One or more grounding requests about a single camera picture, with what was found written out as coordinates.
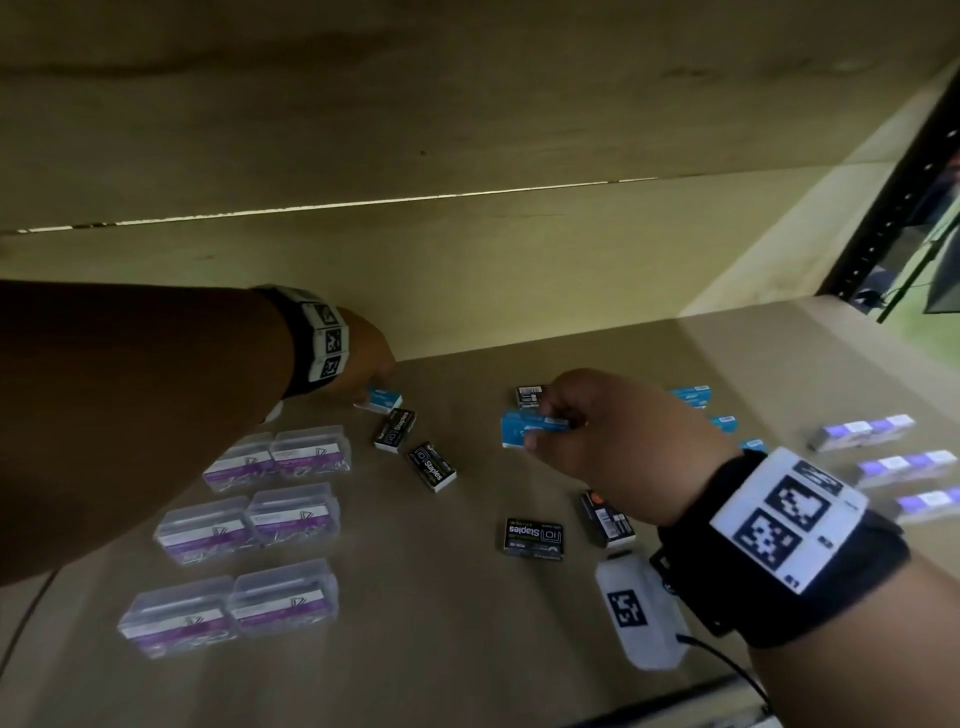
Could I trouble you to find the person's left forearm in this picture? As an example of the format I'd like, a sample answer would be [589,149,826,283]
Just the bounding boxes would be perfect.
[0,279,303,588]

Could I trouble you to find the black wristband with markers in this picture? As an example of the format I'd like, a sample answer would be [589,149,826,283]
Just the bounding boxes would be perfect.
[253,283,354,400]
[648,446,913,651]

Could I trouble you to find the black left wristband with markers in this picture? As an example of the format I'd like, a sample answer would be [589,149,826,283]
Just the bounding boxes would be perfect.
[253,283,354,400]

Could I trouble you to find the person's right hand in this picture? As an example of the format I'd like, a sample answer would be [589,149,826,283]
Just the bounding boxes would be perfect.
[522,366,741,528]

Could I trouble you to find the white purple long box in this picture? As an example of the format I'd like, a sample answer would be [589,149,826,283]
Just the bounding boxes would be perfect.
[808,414,918,454]
[876,486,960,525]
[856,449,960,489]

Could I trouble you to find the white wrist device with marker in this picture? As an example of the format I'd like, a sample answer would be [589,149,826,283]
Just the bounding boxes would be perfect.
[594,551,692,672]

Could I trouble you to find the thin dark cable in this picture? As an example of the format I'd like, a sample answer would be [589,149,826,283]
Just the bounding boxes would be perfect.
[0,568,63,680]

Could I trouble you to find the black right wristband with markers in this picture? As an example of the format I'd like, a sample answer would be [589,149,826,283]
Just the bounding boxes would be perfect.
[648,446,913,651]

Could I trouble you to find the person's right forearm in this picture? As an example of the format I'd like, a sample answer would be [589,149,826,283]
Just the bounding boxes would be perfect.
[746,551,960,728]

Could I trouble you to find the black shelf edge rail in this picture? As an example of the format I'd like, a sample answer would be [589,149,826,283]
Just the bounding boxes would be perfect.
[568,673,785,728]

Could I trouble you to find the black perforated shelf post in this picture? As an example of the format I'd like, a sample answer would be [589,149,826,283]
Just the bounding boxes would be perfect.
[819,84,960,301]

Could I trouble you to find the thin black cable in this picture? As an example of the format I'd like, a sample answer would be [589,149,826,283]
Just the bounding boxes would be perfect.
[675,633,774,714]

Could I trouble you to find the person's left hand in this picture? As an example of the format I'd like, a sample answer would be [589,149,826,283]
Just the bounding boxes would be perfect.
[328,306,399,410]

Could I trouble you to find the group of clear clip boxes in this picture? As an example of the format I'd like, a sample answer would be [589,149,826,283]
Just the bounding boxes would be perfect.
[117,424,354,661]

